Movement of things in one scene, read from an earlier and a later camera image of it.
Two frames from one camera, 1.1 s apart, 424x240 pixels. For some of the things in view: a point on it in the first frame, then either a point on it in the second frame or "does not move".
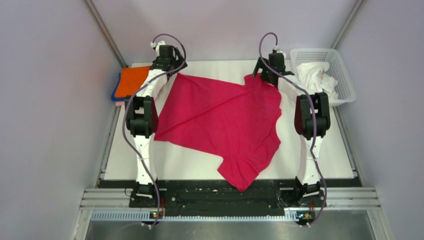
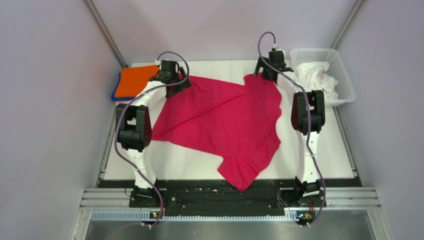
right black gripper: (260, 64) does not move
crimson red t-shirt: (238, 122) does not move
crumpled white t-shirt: (313, 77) does not move
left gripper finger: (180, 58) -> (173, 90)
